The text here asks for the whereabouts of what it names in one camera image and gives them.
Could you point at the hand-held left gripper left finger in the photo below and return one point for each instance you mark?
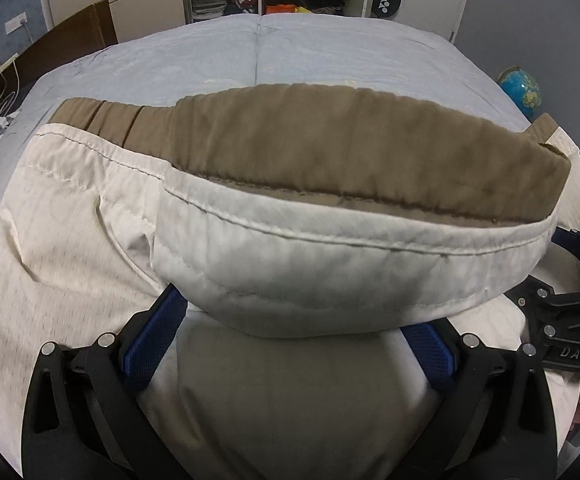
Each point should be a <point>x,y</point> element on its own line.
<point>154,340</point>

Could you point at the cream puffer jacket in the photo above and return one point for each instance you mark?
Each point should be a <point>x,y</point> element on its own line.
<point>320,260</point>

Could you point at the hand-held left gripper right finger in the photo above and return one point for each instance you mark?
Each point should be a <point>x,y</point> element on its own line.
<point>432,355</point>

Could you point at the orange cloth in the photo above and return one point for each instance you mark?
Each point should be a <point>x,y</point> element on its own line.
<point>280,9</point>

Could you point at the brown wooden headboard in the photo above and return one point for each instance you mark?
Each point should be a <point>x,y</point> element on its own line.
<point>74,40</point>

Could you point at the white power strip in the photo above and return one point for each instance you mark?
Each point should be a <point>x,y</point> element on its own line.
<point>3,64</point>

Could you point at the white wall outlet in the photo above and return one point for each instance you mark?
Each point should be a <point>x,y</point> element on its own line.
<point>16,24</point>

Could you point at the blue globe on stand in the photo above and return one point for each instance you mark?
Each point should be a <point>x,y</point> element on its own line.
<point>522,90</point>

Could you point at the bed with grey-blue sheet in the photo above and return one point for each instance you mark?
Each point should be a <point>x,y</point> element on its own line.
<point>320,55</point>

